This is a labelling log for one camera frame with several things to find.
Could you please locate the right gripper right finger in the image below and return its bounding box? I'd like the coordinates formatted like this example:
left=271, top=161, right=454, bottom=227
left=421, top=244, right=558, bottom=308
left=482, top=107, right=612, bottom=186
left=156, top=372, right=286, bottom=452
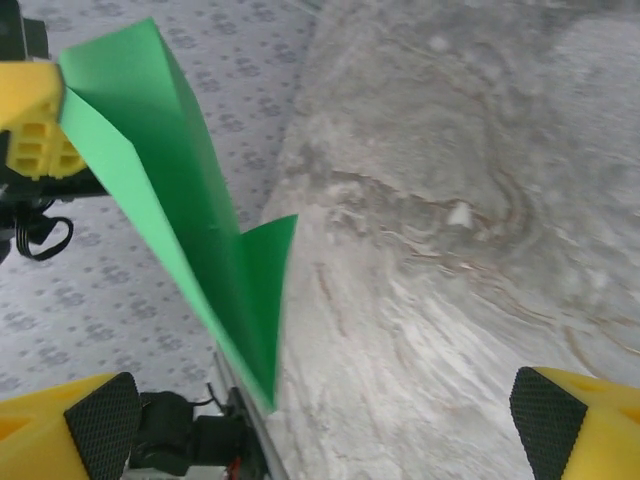
left=508, top=366, right=640, bottom=480

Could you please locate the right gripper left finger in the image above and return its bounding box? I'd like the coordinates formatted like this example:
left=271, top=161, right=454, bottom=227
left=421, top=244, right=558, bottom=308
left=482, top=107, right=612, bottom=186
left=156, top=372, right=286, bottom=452
left=0, top=371, right=143, bottom=480

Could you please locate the green paper sheet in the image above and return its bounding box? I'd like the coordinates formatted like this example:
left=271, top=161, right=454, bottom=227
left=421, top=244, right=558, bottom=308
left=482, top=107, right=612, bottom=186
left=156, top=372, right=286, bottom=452
left=57, top=17, right=300, bottom=415

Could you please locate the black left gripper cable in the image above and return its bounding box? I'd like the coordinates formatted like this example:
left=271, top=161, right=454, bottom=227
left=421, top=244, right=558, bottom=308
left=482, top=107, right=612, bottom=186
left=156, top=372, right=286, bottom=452
left=13, top=199, right=75, bottom=262

